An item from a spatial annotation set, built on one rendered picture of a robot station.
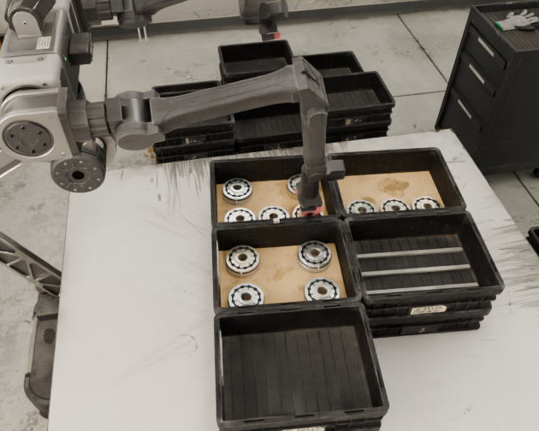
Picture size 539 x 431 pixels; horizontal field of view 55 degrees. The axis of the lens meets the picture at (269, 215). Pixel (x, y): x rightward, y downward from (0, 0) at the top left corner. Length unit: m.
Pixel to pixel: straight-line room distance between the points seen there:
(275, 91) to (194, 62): 3.03
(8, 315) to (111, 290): 1.04
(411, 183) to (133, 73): 2.62
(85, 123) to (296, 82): 0.42
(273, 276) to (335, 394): 0.40
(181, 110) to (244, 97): 0.13
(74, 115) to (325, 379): 0.88
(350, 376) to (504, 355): 0.52
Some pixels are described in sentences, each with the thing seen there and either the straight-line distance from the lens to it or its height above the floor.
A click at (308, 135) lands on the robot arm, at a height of 1.32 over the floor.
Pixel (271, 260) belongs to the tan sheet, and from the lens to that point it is 1.61.
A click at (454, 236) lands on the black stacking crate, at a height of 0.83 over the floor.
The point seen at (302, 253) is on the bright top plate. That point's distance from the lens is 1.59.
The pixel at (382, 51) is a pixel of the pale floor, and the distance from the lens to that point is 4.28.
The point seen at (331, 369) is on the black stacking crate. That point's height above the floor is 0.83.
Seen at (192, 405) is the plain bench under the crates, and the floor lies 0.70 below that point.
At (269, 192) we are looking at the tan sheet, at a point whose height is 0.83.
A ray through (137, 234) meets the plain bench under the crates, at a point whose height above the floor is 0.70.
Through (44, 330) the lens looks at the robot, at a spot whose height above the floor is 0.24.
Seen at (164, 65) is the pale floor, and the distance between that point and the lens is 4.08.
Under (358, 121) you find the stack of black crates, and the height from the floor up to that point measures 0.51.
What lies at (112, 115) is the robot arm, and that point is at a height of 1.47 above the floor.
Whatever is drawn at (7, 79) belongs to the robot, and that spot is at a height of 1.53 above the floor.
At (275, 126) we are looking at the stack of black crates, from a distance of 2.80.
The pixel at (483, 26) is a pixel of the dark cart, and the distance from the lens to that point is 2.87.
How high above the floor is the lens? 2.11
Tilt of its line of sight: 48 degrees down
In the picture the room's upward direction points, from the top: 1 degrees clockwise
